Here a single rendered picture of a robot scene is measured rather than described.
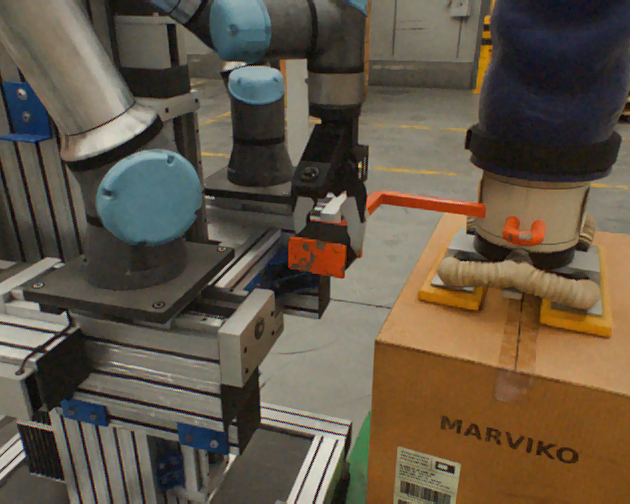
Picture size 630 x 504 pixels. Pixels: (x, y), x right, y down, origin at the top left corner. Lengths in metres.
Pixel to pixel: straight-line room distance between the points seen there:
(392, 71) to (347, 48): 9.67
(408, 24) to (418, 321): 9.68
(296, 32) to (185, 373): 0.49
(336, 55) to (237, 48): 0.13
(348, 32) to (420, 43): 9.71
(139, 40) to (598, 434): 0.91
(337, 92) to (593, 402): 0.53
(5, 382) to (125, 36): 0.57
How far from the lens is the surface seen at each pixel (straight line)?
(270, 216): 1.24
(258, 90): 1.20
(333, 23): 0.73
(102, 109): 0.64
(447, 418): 0.90
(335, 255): 0.77
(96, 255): 0.84
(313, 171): 0.71
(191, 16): 0.80
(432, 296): 0.95
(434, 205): 1.01
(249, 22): 0.68
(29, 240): 1.19
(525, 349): 0.88
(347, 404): 2.21
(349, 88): 0.75
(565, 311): 0.96
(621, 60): 0.95
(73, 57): 0.63
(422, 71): 10.33
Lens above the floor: 1.41
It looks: 25 degrees down
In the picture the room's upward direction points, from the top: straight up
